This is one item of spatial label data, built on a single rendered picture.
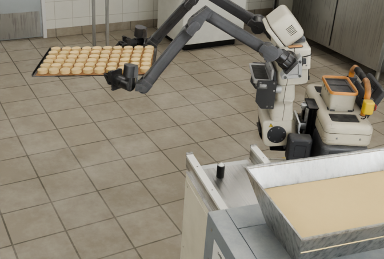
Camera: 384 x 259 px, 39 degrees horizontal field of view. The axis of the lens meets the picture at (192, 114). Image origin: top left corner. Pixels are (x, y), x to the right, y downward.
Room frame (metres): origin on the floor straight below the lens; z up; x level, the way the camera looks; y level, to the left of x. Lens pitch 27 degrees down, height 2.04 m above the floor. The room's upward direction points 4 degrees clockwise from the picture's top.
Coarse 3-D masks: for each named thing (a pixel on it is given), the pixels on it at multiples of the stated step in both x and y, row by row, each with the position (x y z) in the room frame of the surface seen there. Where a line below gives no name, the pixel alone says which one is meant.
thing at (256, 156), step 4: (252, 144) 2.00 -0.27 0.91; (256, 144) 2.00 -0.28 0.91; (252, 148) 1.98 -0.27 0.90; (256, 148) 1.98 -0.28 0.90; (252, 152) 1.97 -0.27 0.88; (256, 152) 1.95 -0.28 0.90; (260, 152) 1.95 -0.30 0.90; (252, 156) 1.97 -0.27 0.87; (256, 156) 1.94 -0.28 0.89; (260, 156) 1.92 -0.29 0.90; (264, 156) 1.92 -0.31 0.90; (252, 160) 1.97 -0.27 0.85; (256, 160) 1.93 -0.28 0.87; (260, 160) 1.90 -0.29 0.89; (264, 160) 1.89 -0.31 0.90; (268, 160) 1.89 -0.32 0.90; (256, 164) 1.93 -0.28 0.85
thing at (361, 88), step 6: (354, 78) 2.82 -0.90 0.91; (372, 78) 2.75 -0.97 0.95; (354, 84) 2.82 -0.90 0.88; (360, 84) 2.78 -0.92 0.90; (372, 84) 2.71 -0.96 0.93; (378, 84) 2.66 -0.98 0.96; (360, 90) 2.72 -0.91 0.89; (372, 90) 2.65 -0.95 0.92; (378, 90) 2.61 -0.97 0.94; (360, 96) 2.72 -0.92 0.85; (372, 96) 2.63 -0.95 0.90; (378, 96) 2.58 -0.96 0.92; (360, 102) 2.69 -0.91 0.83; (378, 102) 2.57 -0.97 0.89; (360, 108) 2.65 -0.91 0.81
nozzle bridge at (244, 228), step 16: (240, 208) 1.17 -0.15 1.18; (256, 208) 1.17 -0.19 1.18; (208, 224) 1.13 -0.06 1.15; (224, 224) 1.10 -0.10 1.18; (240, 224) 1.10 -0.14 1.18; (256, 224) 1.11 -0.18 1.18; (208, 240) 1.12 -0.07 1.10; (224, 240) 1.04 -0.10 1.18; (240, 240) 1.04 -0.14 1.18; (256, 240) 1.04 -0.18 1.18; (272, 240) 1.05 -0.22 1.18; (208, 256) 1.11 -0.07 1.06; (224, 256) 1.03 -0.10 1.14; (240, 256) 0.98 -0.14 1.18; (256, 256) 0.99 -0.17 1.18; (272, 256) 0.99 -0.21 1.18; (288, 256) 0.99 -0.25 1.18; (352, 256) 1.01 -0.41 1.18; (368, 256) 1.01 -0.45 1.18
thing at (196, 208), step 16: (208, 176) 1.83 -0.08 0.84; (224, 176) 1.84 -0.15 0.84; (240, 176) 1.85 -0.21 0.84; (192, 192) 1.77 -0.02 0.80; (224, 192) 1.73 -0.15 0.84; (240, 192) 1.74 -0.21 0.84; (192, 208) 1.76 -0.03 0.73; (208, 208) 1.62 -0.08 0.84; (192, 224) 1.74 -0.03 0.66; (192, 240) 1.73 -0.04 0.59; (192, 256) 1.72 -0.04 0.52
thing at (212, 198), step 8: (192, 152) 1.90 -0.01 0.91; (192, 160) 1.85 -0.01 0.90; (192, 168) 1.82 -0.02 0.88; (200, 168) 1.79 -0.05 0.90; (192, 176) 1.81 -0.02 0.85; (200, 176) 1.74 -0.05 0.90; (200, 184) 1.73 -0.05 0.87; (208, 184) 1.69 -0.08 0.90; (208, 192) 1.65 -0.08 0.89; (216, 192) 1.64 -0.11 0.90; (208, 200) 1.64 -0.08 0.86; (216, 200) 1.59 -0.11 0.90; (216, 208) 1.57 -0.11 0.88; (224, 208) 1.54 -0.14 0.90
